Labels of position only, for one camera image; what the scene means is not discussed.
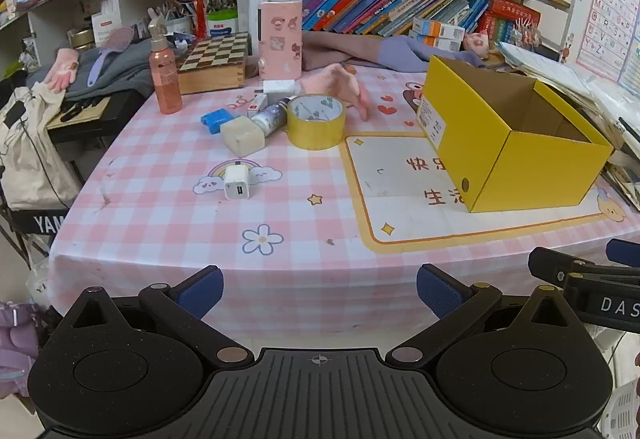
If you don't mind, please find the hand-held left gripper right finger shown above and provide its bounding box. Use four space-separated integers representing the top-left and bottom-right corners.
385 263 588 368

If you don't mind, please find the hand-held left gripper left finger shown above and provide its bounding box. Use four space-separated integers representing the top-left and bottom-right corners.
59 265 255 370

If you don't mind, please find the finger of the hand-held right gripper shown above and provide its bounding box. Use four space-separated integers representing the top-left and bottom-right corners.
528 246 640 289
606 239 640 267

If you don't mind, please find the yellow cardboard box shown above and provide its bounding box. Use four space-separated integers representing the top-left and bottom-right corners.
416 55 615 214

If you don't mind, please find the white USB charger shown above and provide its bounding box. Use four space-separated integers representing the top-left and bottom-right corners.
223 163 252 201

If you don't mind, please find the yellow tape roll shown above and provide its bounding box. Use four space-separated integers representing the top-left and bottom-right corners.
286 94 347 151

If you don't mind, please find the small white spray bottle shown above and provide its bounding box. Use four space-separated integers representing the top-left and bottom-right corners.
250 96 296 137

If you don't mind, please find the white power adapter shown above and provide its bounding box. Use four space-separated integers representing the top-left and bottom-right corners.
256 79 297 106

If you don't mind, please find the pink plush glove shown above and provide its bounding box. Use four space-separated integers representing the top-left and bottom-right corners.
44 48 80 93
300 63 371 121

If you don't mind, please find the pink cylinder container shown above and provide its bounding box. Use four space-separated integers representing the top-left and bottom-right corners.
257 0 304 81

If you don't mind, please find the white perforated basket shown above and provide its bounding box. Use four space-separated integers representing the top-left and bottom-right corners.
597 379 640 439

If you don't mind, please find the cream rounded block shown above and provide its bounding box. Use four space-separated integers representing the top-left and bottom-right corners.
221 116 266 158

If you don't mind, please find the blue small box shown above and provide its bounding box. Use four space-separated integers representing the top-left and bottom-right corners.
201 109 236 135

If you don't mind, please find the black electronic keyboard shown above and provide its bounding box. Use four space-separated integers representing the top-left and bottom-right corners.
0 89 148 250

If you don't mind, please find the stack of papers and books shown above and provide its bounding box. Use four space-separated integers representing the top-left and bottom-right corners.
495 42 640 210

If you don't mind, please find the purple puffy jacket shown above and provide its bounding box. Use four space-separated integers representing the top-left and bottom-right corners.
0 301 48 397

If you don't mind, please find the pink spray bottle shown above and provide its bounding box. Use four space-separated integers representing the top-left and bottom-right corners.
148 8 184 115

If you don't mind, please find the beige canvas bag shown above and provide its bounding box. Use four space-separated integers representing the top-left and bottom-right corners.
0 86 81 212

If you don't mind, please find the wooden chessboard box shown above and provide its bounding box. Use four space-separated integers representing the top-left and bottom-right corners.
176 32 250 96

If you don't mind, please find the pink pig plush toy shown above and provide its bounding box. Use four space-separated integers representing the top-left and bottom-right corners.
462 30 493 60

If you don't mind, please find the colourful spiky ornament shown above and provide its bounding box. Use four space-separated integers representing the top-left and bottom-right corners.
510 16 543 47

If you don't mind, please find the grey cloth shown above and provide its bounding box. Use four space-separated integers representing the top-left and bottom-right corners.
27 42 188 102

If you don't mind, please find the mauve and lilac cloth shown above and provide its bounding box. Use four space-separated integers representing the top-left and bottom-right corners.
300 32 486 72

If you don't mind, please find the orange blue white box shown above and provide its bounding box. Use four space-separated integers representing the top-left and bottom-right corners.
412 18 466 40
409 32 461 52

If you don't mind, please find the purple hairbrush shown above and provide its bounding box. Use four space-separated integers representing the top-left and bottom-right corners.
87 26 135 87

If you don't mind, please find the pen holder with pens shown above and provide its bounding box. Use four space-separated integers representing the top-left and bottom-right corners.
147 0 211 40

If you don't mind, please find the green lid white tub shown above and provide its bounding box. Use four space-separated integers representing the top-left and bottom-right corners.
207 9 239 37

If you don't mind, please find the white box red label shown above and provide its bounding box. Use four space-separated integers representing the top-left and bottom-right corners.
91 12 123 47

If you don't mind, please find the gold tin jar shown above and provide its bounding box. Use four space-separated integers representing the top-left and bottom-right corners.
67 28 96 51

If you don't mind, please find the row of books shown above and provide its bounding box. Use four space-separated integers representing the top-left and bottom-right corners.
285 0 541 42

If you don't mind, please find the alphabet wall poster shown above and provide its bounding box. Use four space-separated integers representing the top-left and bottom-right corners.
575 0 640 82

